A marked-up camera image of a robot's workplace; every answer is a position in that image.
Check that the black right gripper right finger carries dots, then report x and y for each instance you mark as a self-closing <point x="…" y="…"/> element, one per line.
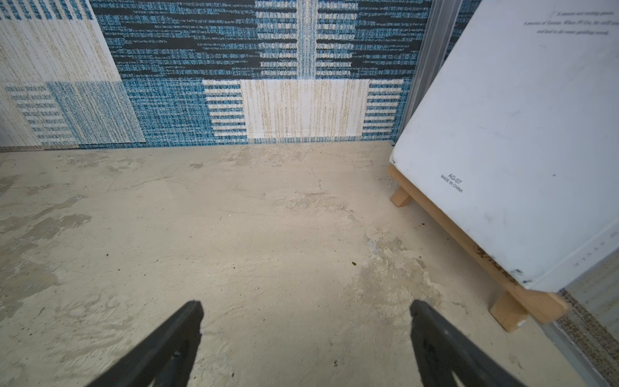
<point x="446" y="357"/>

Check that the small wooden easel stand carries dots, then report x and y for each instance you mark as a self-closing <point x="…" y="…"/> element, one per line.
<point x="516" y="304"/>

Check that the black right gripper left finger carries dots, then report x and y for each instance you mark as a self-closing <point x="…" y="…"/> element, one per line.
<point x="165" y="357"/>

